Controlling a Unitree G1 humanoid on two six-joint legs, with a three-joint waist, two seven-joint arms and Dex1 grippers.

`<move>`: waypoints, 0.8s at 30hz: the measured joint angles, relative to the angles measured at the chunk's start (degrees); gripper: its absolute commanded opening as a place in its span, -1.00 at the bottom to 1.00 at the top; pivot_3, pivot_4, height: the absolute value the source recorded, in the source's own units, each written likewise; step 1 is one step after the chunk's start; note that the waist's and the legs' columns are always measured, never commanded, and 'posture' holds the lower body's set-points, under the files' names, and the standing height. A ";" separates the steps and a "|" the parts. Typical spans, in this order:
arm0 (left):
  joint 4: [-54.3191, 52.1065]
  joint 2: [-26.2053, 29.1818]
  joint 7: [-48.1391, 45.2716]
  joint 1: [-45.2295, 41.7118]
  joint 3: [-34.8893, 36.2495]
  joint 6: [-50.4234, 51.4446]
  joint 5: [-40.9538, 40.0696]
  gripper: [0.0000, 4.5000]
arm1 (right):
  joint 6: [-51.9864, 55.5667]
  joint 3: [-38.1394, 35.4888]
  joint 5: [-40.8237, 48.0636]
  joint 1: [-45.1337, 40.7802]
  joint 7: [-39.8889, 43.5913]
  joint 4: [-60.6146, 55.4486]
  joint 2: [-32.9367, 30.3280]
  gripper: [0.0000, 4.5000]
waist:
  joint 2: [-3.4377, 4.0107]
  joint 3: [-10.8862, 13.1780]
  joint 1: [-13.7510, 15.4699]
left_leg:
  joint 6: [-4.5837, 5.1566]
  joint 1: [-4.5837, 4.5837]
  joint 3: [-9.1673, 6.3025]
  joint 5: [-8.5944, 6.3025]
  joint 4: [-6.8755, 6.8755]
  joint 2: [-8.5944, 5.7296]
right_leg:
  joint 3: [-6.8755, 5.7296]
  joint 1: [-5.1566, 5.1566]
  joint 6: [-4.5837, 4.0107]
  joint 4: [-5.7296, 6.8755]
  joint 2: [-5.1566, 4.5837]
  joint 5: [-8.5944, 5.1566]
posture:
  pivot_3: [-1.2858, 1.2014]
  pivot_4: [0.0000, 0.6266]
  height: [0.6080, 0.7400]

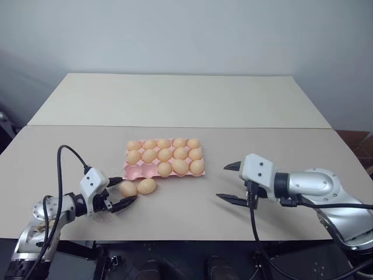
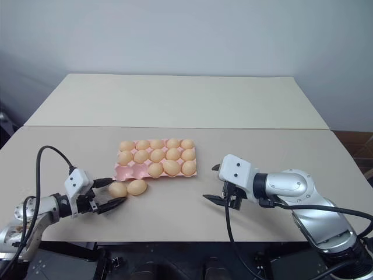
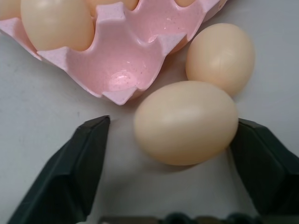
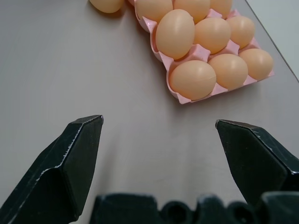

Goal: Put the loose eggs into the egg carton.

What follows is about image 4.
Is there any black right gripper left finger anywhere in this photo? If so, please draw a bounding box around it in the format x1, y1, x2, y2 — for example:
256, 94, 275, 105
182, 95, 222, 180
0, 114, 105, 224

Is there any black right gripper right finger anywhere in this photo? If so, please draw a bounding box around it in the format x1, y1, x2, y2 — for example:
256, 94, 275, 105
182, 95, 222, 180
215, 119, 299, 203

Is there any pink egg tray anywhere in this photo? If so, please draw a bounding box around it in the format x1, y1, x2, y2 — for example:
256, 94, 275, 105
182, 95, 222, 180
127, 0, 275, 105

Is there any tan egg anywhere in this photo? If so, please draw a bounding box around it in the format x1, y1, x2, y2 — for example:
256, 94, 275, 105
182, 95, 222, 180
193, 17, 232, 55
173, 0, 211, 24
238, 48, 274, 80
155, 9, 195, 60
226, 15, 256, 49
207, 53, 249, 90
89, 0, 125, 14
169, 60, 217, 101
209, 0, 233, 20

